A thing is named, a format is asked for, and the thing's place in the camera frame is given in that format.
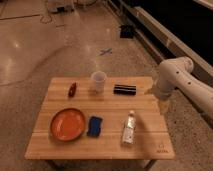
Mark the blue sponge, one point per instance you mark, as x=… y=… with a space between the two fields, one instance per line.
x=94 y=126

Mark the black box on floor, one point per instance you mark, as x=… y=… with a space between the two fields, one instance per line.
x=127 y=31

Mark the clear plastic bottle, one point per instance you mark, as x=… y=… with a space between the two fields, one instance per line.
x=129 y=128

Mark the small red-brown object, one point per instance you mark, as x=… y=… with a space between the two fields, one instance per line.
x=72 y=90

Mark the orange ceramic bowl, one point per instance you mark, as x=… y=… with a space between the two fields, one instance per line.
x=67 y=124

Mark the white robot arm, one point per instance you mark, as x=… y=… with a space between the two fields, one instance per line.
x=177 y=73

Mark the black rectangular case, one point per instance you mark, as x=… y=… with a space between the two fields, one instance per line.
x=124 y=89

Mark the white device on floor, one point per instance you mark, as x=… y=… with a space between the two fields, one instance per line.
x=54 y=5

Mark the translucent plastic cup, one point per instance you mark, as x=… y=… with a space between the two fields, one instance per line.
x=98 y=80

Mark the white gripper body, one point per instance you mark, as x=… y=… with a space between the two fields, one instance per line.
x=164 y=106

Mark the wooden folding table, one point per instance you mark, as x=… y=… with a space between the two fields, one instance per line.
x=151 y=136

